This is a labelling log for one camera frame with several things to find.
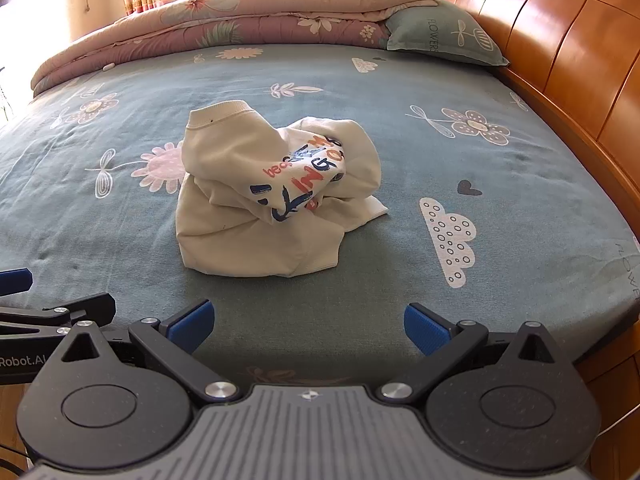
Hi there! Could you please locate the green flower print pillow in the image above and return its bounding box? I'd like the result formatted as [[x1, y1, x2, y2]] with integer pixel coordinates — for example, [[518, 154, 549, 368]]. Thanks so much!
[[385, 0, 510, 67]]

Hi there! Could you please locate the white printed sweatshirt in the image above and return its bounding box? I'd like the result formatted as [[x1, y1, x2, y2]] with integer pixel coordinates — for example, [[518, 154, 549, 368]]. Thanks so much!
[[175, 100, 390, 278]]

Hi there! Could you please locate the wooden headboard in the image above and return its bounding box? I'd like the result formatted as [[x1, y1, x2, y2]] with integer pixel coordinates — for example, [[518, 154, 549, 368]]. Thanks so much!
[[435, 0, 640, 241]]

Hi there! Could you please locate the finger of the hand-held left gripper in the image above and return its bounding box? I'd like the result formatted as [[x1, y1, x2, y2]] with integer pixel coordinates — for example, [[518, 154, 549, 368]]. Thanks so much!
[[0, 293, 117, 341], [0, 268, 34, 297]]

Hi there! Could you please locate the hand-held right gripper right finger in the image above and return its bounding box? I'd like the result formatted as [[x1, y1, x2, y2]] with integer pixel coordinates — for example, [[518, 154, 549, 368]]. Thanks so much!
[[376, 303, 576, 406]]

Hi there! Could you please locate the folded pink floral quilt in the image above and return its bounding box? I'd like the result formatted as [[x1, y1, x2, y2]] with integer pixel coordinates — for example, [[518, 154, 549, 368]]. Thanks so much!
[[31, 0, 446, 98]]

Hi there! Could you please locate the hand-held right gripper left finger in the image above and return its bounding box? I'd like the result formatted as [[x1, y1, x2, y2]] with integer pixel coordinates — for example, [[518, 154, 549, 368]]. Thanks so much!
[[62, 299, 242, 407]]

